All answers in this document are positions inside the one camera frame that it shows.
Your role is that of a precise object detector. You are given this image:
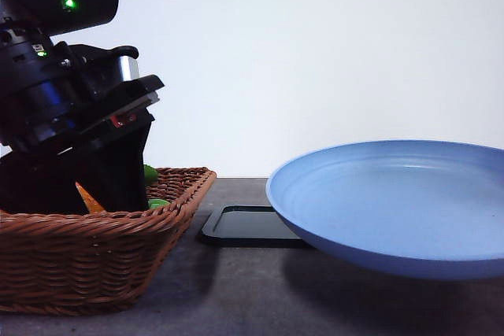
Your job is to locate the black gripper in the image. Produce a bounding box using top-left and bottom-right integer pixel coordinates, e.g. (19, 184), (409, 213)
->
(0, 28), (164, 214)

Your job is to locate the blue plate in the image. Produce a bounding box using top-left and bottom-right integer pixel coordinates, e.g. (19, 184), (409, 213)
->
(265, 141), (504, 279)

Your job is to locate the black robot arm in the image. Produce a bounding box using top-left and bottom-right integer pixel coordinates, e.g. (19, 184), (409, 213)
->
(0, 0), (165, 213)

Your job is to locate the brown wicker basket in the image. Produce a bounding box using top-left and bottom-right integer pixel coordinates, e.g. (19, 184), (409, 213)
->
(0, 168), (217, 315)

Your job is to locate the yellow toy corn cob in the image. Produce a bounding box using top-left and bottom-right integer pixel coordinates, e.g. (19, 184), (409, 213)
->
(76, 181), (106, 215)

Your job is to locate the green leafy toy vegetable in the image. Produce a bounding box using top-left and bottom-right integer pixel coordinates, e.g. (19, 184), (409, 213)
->
(143, 164), (158, 186)

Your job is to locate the green toy pepper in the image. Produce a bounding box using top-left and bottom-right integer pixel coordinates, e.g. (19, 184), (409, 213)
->
(147, 198), (171, 209)

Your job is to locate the black tray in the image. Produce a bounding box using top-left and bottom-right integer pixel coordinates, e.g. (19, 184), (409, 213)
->
(201, 205), (310, 248)

